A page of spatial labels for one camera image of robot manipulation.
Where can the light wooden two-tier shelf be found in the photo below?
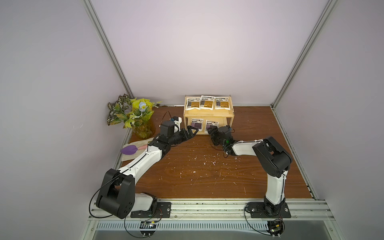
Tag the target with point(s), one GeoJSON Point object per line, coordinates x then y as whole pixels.
{"type": "Point", "coordinates": [224, 117]}

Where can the aluminium frame corner post left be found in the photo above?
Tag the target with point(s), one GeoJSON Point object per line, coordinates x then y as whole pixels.
{"type": "Point", "coordinates": [91, 11]}

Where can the yellow coffee bag small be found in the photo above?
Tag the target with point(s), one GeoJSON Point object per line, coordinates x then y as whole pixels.
{"type": "Point", "coordinates": [222, 103]}

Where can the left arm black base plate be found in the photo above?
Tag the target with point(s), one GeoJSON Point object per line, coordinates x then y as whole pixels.
{"type": "Point", "coordinates": [157, 210]}

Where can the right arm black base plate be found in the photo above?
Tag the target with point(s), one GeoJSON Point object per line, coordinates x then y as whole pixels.
{"type": "Point", "coordinates": [262, 210]}

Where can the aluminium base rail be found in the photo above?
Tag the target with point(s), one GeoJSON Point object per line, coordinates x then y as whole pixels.
{"type": "Point", "coordinates": [218, 219]}

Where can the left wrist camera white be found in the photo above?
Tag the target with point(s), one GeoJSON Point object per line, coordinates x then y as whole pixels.
{"type": "Point", "coordinates": [177, 121]}

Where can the left circuit board connector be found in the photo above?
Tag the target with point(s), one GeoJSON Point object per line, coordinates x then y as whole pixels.
{"type": "Point", "coordinates": [148, 228]}

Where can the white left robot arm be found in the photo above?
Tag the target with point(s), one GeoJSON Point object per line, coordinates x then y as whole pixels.
{"type": "Point", "coordinates": [117, 194]}

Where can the aluminium frame corner post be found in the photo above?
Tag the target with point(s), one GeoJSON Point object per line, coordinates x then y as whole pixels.
{"type": "Point", "coordinates": [320, 24]}
{"type": "Point", "coordinates": [91, 11]}

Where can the right circuit board connector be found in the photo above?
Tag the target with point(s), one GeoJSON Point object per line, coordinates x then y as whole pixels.
{"type": "Point", "coordinates": [276, 227]}

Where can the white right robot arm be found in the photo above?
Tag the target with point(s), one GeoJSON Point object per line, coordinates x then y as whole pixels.
{"type": "Point", "coordinates": [274, 159]}

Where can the circuit board connector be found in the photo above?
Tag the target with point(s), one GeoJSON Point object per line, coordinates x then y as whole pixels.
{"type": "Point", "coordinates": [276, 227]}
{"type": "Point", "coordinates": [148, 228]}

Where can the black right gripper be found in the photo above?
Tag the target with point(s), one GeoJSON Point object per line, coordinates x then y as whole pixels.
{"type": "Point", "coordinates": [215, 135]}

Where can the aluminium frame corner post right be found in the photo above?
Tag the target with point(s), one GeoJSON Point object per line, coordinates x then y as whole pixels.
{"type": "Point", "coordinates": [320, 24]}

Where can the green artificial plant in vase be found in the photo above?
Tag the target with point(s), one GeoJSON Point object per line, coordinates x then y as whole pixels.
{"type": "Point", "coordinates": [135, 114]}

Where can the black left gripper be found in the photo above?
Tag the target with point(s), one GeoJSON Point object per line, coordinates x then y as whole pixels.
{"type": "Point", "coordinates": [187, 132]}

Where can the purple coffee bag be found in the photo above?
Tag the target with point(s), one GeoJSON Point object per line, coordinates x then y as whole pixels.
{"type": "Point", "coordinates": [210, 124]}
{"type": "Point", "coordinates": [197, 123]}

